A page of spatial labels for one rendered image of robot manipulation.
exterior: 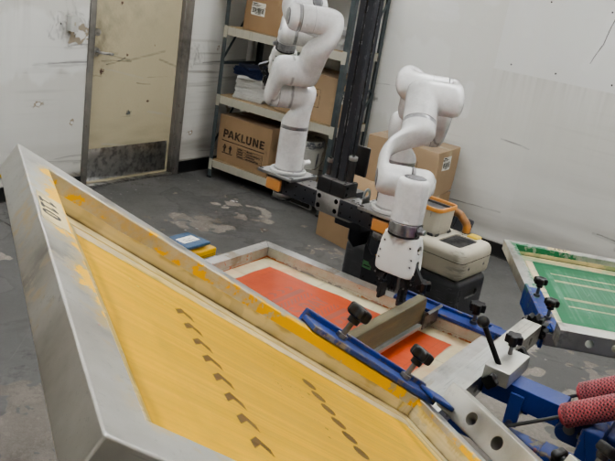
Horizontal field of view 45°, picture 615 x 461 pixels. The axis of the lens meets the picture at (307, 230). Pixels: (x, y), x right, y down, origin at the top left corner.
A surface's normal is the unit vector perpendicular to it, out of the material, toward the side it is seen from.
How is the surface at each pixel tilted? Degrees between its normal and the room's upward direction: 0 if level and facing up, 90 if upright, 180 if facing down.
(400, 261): 92
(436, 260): 90
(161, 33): 90
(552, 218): 90
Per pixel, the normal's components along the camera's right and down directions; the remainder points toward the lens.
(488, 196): -0.58, 0.18
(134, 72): 0.80, 0.31
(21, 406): 0.15, -0.93
